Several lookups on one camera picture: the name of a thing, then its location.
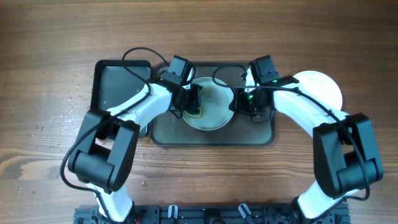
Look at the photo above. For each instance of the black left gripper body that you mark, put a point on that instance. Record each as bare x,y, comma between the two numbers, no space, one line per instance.
193,99

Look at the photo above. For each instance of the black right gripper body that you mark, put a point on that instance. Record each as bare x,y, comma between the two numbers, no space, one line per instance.
240,104

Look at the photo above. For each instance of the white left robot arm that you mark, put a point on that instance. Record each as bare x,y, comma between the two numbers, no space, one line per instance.
103,153

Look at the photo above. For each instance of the white plate bottom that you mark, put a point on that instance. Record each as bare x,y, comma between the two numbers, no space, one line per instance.
215,101

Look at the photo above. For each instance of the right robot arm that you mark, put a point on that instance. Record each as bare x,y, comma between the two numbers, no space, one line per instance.
346,158

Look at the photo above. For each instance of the large dark tray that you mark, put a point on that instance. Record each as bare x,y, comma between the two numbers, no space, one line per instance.
168,131

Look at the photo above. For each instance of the small black tray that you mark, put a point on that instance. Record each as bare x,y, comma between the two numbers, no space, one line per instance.
113,84

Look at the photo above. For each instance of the white plate top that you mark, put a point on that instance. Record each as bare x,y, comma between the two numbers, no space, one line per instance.
321,87

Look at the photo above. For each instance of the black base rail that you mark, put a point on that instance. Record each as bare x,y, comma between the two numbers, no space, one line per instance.
267,213

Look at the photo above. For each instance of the white plate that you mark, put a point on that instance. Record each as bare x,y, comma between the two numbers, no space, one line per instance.
215,101
321,87

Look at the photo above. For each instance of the green yellow sponge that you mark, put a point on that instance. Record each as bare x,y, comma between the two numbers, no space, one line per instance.
195,113

